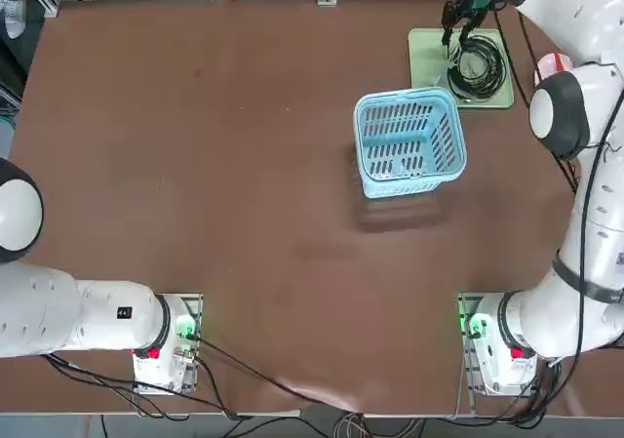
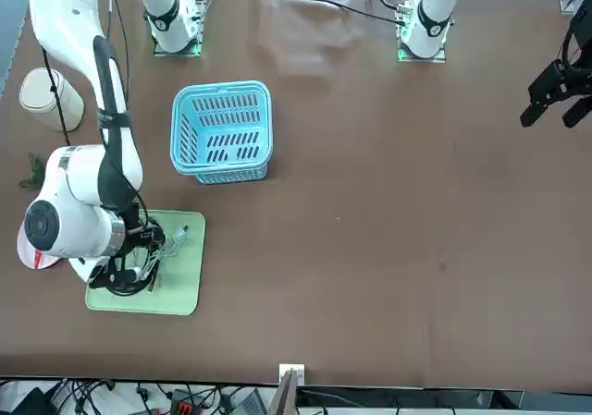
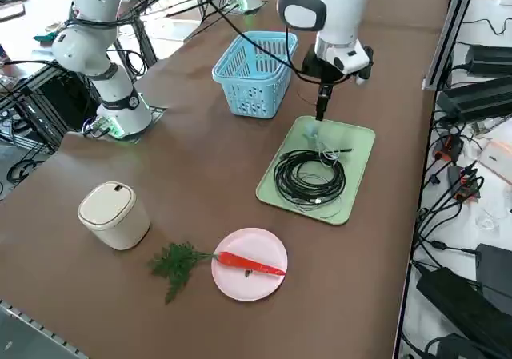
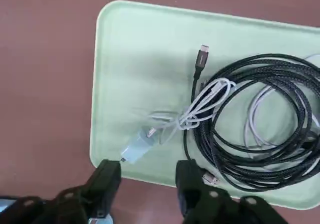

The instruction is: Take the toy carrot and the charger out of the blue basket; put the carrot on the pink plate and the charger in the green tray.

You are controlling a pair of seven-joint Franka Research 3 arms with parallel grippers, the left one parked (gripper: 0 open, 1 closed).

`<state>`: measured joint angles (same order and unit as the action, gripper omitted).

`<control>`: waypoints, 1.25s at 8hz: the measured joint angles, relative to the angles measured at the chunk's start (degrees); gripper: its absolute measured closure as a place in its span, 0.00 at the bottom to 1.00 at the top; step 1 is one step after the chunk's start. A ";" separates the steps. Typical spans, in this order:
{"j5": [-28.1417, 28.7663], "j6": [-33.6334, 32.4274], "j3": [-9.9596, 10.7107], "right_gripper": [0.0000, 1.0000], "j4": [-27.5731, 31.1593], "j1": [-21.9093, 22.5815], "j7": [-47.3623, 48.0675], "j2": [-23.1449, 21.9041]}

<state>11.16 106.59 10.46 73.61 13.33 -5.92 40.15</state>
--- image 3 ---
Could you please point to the red black plug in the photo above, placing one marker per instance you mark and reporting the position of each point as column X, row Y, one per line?
column 468, row 187
column 450, row 147

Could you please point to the blue plastic basket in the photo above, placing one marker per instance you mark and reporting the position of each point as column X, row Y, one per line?
column 252, row 99

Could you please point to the grey aluminium rail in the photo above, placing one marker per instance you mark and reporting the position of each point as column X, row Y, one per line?
column 28, row 331

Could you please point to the white flat box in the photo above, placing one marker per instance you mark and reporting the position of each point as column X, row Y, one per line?
column 498, row 159

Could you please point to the black metal frame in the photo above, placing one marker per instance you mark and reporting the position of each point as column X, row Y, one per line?
column 60, row 107

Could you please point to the ribbed dark power brick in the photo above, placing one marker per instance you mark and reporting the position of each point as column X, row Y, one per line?
column 476, row 101

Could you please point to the aluminium camera post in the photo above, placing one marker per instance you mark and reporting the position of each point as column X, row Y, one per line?
column 450, row 31

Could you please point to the cream lidded bin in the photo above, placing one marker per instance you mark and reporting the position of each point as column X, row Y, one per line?
column 120, row 227

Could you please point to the black power adapter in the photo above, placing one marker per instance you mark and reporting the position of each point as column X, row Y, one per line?
column 498, row 275
column 460, row 311
column 490, row 59

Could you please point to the green plastic tray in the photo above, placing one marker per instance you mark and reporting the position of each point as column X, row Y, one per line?
column 352, row 143

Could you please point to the pink round plate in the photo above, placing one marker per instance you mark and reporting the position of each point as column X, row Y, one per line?
column 240, row 287

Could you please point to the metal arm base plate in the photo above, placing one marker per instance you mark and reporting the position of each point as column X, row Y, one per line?
column 158, row 113

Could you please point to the white post bracket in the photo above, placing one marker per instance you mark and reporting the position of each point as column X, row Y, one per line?
column 430, row 85

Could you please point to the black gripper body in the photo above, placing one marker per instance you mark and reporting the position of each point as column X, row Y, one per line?
column 320, row 71

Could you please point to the orange toy carrot green leaves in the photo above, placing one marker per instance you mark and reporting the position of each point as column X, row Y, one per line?
column 248, row 264

